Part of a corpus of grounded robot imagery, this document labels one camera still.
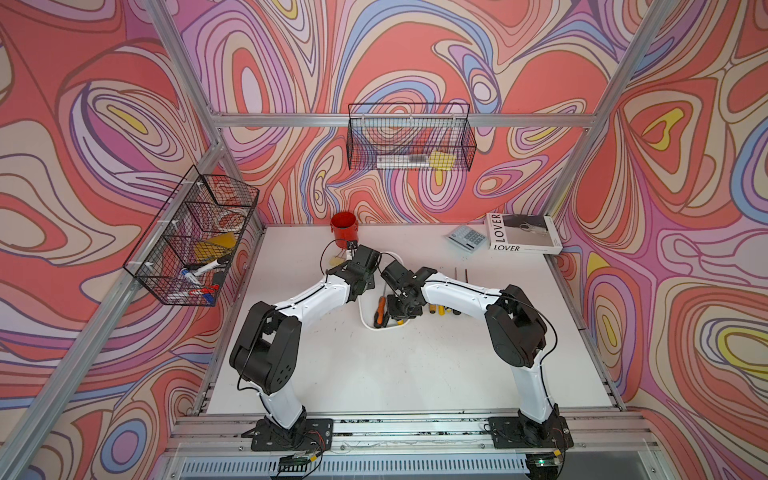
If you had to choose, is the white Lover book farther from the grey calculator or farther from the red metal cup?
the red metal cup

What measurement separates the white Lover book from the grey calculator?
0.04 metres

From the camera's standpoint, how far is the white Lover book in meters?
1.12

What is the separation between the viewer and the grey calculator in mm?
1129

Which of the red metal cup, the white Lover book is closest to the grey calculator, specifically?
the white Lover book

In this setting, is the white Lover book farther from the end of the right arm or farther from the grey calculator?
the end of the right arm
